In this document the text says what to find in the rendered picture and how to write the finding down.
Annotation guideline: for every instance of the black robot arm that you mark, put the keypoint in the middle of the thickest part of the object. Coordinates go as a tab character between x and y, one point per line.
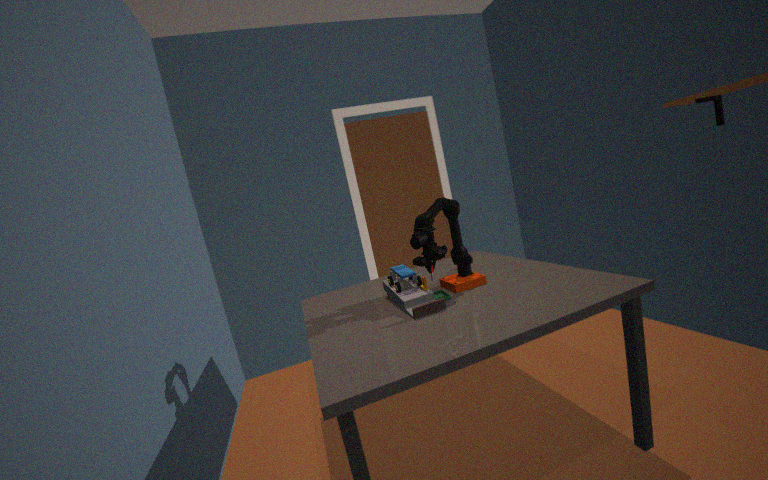
459	253

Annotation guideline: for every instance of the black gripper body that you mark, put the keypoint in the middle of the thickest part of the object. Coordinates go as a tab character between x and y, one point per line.
422	261

